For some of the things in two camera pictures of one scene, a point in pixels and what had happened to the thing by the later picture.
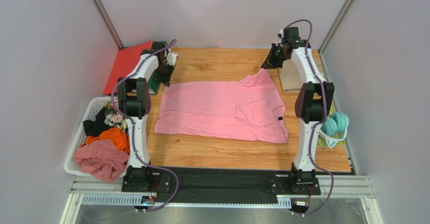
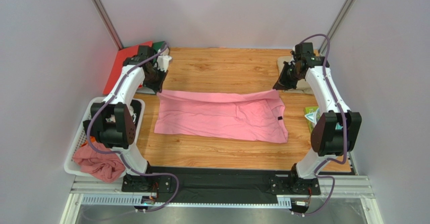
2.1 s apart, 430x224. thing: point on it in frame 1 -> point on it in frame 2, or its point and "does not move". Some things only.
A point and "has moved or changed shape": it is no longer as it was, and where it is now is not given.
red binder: x=125 y=59 does not move
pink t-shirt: x=251 y=109 has moved or changed shape
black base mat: x=226 y=185 does not move
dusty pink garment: x=103 y=159 does not move
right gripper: x=273 y=57 -> x=285 y=74
